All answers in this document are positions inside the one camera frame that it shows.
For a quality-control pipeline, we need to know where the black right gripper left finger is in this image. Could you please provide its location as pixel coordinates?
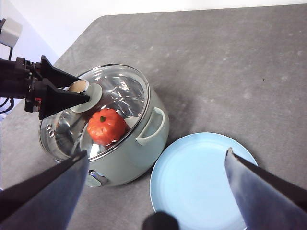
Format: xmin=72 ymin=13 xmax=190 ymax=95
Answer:
xmin=0 ymin=150 xmax=90 ymax=230

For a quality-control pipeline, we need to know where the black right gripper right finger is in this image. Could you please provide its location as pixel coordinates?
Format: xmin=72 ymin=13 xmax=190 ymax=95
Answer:
xmin=224 ymin=147 xmax=307 ymax=230

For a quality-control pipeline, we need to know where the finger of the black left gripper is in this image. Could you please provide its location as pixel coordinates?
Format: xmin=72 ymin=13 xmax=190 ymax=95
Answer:
xmin=40 ymin=55 xmax=81 ymax=90
xmin=38 ymin=85 xmax=90 ymax=120

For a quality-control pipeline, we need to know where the orange toy pumpkin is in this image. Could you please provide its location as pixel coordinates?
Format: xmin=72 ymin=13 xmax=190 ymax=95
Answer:
xmin=86 ymin=108 xmax=128 ymax=146

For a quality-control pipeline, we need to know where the glass lid with green knob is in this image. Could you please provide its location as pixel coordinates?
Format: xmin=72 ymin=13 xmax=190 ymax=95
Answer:
xmin=39 ymin=63 xmax=151 ymax=161

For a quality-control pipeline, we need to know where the blue round plate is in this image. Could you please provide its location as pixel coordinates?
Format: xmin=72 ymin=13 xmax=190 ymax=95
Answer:
xmin=150 ymin=132 xmax=260 ymax=230

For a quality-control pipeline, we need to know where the pale green electric steamer pot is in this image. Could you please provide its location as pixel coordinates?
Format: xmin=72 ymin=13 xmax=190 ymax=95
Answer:
xmin=39 ymin=63 xmax=170 ymax=187

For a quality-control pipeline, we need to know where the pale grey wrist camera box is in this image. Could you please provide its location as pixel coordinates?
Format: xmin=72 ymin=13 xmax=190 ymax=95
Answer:
xmin=0 ymin=18 xmax=24 ymax=48

